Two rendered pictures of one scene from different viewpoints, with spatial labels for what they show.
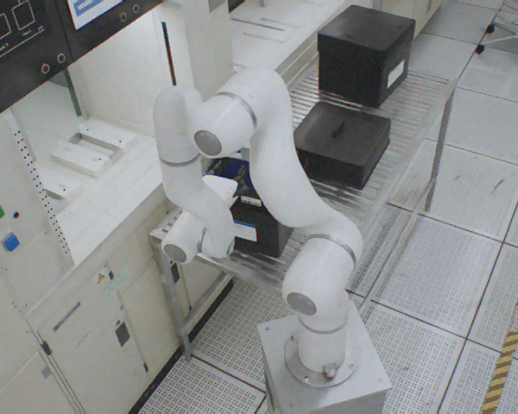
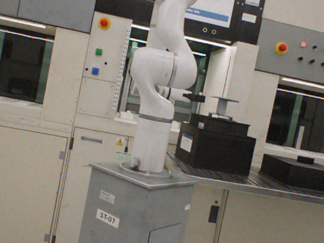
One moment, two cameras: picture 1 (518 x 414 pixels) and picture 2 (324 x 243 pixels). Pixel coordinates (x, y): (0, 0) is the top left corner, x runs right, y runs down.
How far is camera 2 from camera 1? 1.54 m
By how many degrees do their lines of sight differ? 59
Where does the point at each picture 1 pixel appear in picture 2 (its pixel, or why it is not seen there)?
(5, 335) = (63, 109)
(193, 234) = not seen: hidden behind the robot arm
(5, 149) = (120, 33)
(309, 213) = (167, 25)
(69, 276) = (106, 120)
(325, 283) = (145, 49)
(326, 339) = (140, 124)
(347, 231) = (184, 53)
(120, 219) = not seen: hidden behind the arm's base
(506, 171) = not seen: outside the picture
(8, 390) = (42, 137)
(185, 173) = (152, 32)
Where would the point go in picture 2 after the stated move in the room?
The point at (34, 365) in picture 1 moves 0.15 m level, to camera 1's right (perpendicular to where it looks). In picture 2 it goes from (60, 142) to (74, 149)
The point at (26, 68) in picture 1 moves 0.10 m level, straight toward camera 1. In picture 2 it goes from (148, 11) to (138, 5)
